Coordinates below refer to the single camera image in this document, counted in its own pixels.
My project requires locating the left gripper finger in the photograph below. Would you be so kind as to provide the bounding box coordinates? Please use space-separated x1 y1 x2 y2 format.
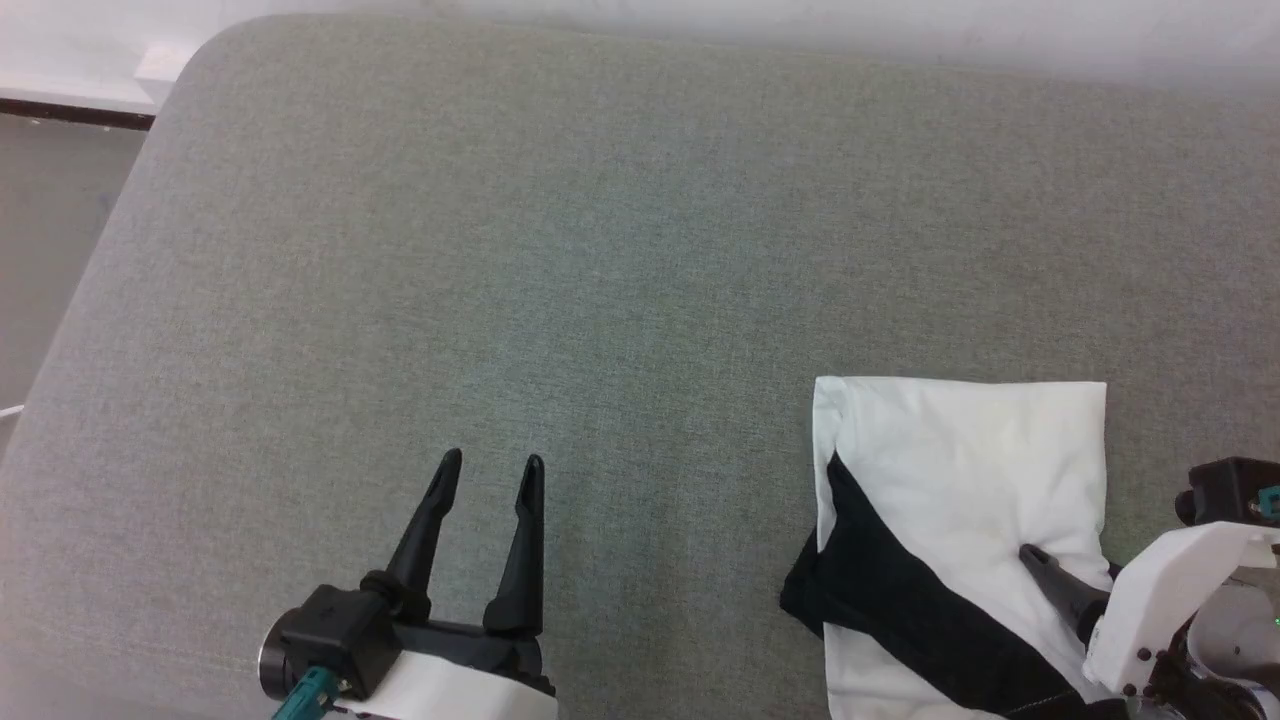
361 448 464 620
484 455 546 633

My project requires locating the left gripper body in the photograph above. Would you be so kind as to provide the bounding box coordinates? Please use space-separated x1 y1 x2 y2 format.
335 620 559 720

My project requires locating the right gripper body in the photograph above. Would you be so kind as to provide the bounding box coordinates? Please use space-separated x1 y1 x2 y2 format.
1084 520 1280 693

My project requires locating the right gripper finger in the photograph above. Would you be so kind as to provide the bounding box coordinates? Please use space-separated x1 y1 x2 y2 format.
1019 544 1112 647

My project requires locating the white shirt with black sleeves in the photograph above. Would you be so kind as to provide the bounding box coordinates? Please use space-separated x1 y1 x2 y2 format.
780 375 1133 720

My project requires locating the dark brown baseboard strip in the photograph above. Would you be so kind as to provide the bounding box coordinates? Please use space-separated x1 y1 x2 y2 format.
0 97 157 132

